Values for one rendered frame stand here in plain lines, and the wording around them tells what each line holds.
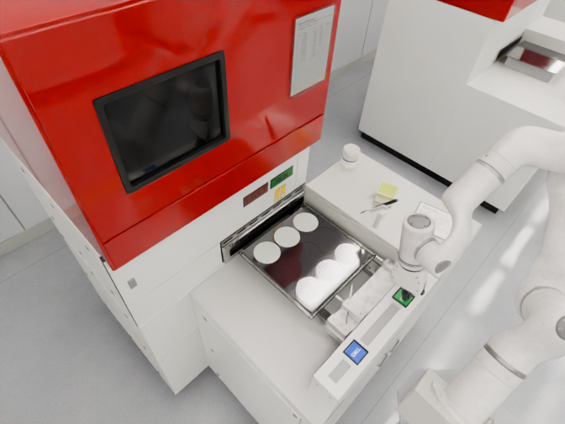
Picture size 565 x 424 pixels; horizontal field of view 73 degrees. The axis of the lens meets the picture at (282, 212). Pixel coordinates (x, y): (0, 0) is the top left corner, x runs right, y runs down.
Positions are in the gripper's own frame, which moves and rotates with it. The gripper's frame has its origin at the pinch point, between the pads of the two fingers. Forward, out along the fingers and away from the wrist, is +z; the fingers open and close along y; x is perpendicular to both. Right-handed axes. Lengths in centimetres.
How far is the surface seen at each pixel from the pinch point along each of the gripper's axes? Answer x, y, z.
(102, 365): -84, -118, 76
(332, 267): -4.2, -27.3, 3.4
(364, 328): -17.9, -3.6, 2.3
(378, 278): 5.6, -13.8, 8.3
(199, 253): -38, -57, -12
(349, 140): 166, -147, 70
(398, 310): -5.0, 0.6, 3.2
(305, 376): -37.2, -11.8, 14.9
